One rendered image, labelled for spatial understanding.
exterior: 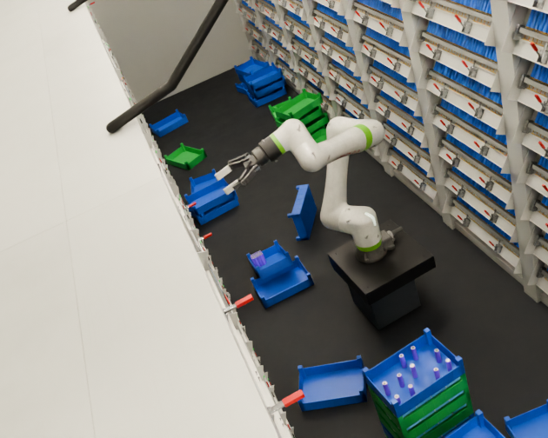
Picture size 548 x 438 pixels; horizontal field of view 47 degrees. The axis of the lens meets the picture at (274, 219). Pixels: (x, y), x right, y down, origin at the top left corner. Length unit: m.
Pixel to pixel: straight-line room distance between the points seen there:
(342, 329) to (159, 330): 2.39
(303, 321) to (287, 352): 0.21
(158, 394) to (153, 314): 0.15
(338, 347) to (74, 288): 2.23
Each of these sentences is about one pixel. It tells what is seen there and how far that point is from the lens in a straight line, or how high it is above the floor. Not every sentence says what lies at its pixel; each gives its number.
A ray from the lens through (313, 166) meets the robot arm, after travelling 2.50.
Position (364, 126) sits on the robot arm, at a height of 0.97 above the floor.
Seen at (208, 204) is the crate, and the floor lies 0.12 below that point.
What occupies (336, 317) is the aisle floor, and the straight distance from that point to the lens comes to 3.32.
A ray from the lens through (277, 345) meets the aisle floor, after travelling 3.30.
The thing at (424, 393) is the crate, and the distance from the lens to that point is 2.37.
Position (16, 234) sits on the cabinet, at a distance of 1.34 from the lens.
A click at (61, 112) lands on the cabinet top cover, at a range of 1.82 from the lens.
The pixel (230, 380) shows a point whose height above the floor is 1.75.
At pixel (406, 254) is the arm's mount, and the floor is 0.35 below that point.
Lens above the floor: 2.32
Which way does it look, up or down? 34 degrees down
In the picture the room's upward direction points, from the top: 22 degrees counter-clockwise
